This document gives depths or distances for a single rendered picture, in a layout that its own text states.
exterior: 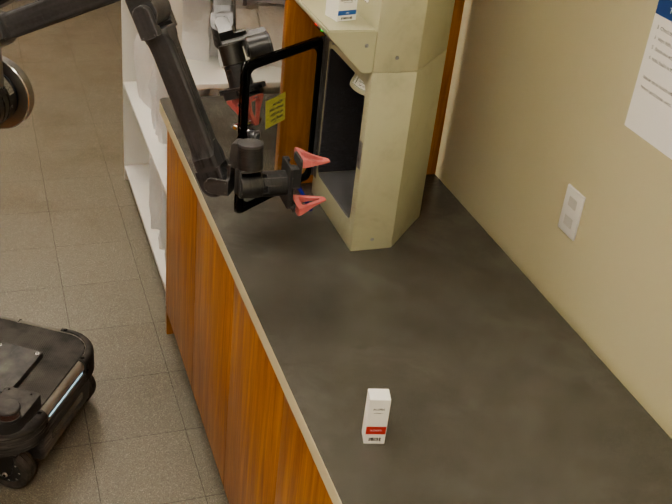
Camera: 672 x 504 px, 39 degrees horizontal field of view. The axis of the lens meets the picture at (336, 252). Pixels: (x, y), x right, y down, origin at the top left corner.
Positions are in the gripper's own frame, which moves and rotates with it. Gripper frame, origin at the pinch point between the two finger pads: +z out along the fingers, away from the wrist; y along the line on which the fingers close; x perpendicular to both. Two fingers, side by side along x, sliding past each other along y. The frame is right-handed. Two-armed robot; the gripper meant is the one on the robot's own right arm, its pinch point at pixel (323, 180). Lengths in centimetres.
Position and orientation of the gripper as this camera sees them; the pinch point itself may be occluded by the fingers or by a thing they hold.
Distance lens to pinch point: 214.6
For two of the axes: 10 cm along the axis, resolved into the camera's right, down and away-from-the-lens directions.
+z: 9.4, -0.9, 3.3
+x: -3.2, -5.2, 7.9
